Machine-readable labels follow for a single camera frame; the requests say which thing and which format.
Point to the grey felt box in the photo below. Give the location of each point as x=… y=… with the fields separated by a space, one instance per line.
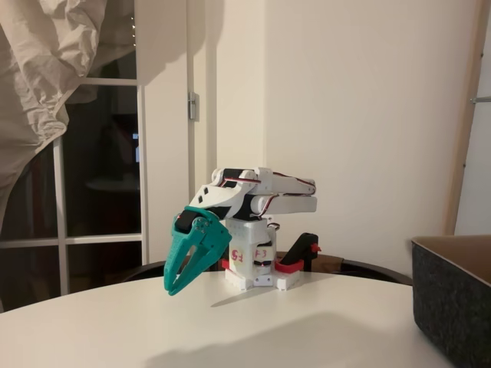
x=449 y=306

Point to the wooden framed frosted panel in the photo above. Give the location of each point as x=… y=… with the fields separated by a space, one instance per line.
x=464 y=134

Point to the beige crumpled curtain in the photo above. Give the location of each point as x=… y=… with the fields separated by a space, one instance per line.
x=38 y=57

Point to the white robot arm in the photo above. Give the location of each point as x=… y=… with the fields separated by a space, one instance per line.
x=291 y=203

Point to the white glazed door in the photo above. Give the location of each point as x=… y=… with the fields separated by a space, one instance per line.
x=165 y=46

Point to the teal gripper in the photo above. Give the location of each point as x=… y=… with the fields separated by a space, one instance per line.
x=215 y=234

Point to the metal rod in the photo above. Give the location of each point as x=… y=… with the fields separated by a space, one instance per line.
x=483 y=99

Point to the black clamp with red lever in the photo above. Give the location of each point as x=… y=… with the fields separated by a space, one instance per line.
x=301 y=249

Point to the black clamp with red pad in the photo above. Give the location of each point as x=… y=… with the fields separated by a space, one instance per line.
x=224 y=265

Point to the dark brown chair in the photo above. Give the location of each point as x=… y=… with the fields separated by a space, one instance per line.
x=330 y=262

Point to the silver door hinge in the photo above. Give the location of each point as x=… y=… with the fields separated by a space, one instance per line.
x=193 y=107

